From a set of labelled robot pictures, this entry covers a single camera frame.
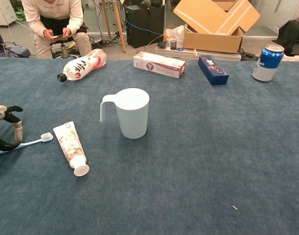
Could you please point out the light blue toothbrush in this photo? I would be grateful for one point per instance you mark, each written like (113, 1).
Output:
(34, 141)

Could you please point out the white floral toothpaste tube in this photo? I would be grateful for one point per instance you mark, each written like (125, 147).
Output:
(69, 144)

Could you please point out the white pink toothpaste box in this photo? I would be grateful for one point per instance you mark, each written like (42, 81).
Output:
(159, 64)

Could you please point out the dark blue carton box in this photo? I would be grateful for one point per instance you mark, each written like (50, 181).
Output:
(213, 71)

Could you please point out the open brown cardboard box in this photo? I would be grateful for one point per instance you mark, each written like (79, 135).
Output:
(213, 41)

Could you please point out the tilted taped cardboard box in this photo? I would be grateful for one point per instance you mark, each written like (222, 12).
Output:
(213, 14)

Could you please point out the dark blue machine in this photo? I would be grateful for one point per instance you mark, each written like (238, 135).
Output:
(17, 52)

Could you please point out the chrome wheeled stool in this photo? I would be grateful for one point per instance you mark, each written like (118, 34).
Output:
(64, 50)

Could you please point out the smartphone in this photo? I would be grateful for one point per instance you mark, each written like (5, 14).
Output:
(57, 36)

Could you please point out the plastic bottle with black cap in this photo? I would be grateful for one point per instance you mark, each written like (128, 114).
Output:
(83, 66)

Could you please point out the white cabinet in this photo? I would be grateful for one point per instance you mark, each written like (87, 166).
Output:
(2, 12)

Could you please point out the seated person in beige clothes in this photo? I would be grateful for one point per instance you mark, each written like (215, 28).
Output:
(54, 9)

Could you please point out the wooden stand leg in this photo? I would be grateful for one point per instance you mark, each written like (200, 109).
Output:
(119, 27)
(106, 17)

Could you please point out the black computer tower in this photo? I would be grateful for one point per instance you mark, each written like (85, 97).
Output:
(142, 29)

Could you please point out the small black device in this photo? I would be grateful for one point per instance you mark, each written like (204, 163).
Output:
(162, 44)

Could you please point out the black mesh pen holder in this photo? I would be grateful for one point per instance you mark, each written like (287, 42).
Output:
(173, 45)

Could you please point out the white plastic bag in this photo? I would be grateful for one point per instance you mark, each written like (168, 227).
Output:
(176, 33)

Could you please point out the blue table mat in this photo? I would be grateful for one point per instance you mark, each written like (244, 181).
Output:
(188, 171)

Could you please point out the aluminium profile beams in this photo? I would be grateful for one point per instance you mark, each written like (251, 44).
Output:
(228, 56)

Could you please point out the tiny white scrap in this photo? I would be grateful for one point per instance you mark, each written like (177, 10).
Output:
(235, 207)

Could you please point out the blue white drink can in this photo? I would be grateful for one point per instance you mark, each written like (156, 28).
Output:
(267, 66)

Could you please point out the black cloth covered object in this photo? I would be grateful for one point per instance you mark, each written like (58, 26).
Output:
(294, 34)

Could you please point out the black bracket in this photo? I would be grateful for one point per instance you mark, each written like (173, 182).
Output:
(246, 55)

